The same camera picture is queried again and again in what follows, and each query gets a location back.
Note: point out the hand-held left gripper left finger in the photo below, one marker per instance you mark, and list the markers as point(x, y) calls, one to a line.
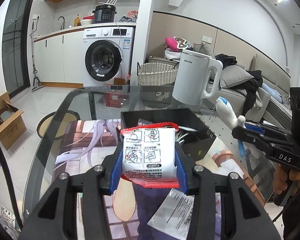
point(116, 165)

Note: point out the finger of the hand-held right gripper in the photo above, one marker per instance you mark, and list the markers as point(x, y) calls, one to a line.
point(250, 136)
point(255, 125)

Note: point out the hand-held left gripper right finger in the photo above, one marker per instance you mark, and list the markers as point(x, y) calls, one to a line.
point(181, 170)

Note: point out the black storage box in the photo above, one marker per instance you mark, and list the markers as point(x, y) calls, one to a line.
point(202, 150)

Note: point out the white plush toy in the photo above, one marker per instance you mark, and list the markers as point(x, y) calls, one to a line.
point(227, 115)

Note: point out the red and white packet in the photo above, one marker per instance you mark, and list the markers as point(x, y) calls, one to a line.
point(150, 155)

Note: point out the person's right forearm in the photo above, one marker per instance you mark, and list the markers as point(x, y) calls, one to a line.
point(297, 217)

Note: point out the person's right hand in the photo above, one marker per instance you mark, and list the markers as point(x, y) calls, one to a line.
point(281, 180)

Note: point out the printed table mat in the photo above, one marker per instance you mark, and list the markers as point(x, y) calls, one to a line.
point(90, 155)

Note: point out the black jacket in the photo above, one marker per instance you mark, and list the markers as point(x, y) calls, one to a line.
point(252, 92)

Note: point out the light blue cloth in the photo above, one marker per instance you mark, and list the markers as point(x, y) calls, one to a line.
point(272, 92)

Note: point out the grey sofa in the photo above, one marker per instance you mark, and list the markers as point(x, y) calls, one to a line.
point(230, 97)

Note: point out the white sachet packet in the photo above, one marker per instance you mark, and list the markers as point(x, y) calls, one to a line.
point(170, 212)

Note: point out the grey pillow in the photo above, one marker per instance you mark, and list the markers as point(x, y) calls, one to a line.
point(235, 78)

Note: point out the red box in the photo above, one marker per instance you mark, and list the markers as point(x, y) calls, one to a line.
point(115, 100)

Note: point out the black clothing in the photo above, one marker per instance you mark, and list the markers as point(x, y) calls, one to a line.
point(226, 60)

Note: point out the round floor mat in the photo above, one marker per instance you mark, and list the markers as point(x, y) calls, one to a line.
point(47, 127)

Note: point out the grey printed storage box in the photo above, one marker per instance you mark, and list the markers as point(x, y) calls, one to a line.
point(157, 95)

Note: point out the white electric kettle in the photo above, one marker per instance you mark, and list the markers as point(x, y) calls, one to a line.
point(190, 80)

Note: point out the beige piped pillow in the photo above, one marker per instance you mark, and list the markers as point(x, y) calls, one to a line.
point(202, 50)

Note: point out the woven wicker basket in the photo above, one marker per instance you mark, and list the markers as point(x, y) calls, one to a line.
point(157, 76)

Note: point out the white washing machine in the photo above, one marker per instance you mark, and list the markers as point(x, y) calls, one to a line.
point(107, 62)

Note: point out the face print cushion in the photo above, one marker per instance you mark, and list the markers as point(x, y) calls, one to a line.
point(183, 43)

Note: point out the open cardboard box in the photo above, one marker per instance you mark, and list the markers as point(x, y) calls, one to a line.
point(12, 130)

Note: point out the pile of white clothes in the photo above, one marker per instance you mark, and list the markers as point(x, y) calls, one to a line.
point(171, 55)

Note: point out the mop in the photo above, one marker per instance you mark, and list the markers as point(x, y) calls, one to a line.
point(35, 80)

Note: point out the pink cloth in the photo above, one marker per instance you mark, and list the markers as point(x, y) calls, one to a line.
point(170, 43)

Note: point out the white base cabinets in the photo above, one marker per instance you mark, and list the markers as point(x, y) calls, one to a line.
point(55, 60)

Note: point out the collection of sneakers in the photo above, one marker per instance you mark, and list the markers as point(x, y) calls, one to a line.
point(0, 215)

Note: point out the crumpled grey cloth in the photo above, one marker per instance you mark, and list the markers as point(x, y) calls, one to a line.
point(126, 19)

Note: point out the white and red bowl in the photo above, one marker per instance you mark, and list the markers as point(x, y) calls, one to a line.
point(87, 21)

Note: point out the yellow bottle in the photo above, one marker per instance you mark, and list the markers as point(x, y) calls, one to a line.
point(77, 21)

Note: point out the black pressure cooker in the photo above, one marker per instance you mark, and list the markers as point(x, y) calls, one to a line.
point(103, 15)

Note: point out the kitchen faucet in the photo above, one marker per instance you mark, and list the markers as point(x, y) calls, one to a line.
point(63, 22)

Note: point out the pink plastic bag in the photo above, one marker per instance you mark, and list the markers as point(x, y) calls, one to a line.
point(133, 13)

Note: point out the dark glass door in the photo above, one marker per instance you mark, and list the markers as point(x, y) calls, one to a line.
point(15, 50)

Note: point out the white router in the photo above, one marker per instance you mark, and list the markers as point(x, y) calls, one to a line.
point(106, 4)

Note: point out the wall switch panel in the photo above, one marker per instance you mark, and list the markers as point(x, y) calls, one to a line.
point(207, 39)

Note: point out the wall socket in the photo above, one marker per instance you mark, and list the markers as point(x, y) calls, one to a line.
point(36, 17)

